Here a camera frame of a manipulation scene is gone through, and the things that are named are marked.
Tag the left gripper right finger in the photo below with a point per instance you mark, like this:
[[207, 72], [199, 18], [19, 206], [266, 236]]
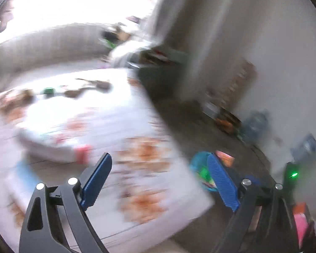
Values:
[[262, 220]]

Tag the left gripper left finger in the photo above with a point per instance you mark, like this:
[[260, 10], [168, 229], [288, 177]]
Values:
[[42, 229]]

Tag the blue mesh trash basket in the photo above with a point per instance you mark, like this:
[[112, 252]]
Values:
[[200, 168]]

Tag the pink floral cushion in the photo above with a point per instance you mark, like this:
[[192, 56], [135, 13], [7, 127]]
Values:
[[305, 229]]

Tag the black device green light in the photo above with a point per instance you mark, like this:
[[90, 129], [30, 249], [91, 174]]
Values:
[[290, 177]]

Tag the white pink tube package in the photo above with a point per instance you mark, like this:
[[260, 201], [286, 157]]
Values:
[[54, 147]]

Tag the empty blue water jug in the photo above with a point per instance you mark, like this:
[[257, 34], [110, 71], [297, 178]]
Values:
[[254, 127]]

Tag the black butter bread bag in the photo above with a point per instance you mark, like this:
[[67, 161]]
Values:
[[227, 122]]

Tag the green candy wrapper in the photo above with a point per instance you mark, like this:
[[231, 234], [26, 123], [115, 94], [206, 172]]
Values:
[[49, 92]]

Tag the small gold snack packet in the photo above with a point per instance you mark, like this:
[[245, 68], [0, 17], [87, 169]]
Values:
[[72, 93]]

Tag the brown wafer packet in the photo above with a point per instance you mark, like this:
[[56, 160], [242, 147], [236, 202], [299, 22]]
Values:
[[102, 85]]

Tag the dark grey cabinet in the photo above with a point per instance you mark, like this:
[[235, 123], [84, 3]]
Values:
[[159, 70]]

